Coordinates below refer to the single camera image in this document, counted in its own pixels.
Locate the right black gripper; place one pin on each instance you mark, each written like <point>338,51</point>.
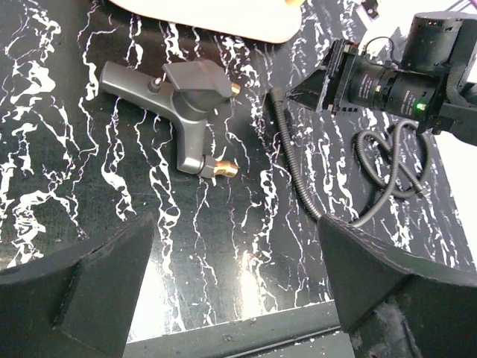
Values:
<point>348,80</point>

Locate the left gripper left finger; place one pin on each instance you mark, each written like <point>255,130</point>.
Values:
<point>79,301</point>

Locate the grey faucet valve fitting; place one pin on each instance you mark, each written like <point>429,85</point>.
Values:
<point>190,92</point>

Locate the black marble pattern mat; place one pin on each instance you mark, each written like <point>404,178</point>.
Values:
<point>76,161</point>

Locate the pink three-tier shelf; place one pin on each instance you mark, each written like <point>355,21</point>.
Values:
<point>263,20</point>

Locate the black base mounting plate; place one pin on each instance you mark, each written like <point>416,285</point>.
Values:
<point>311,331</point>

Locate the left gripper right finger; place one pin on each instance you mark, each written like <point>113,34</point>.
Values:
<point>393,303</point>

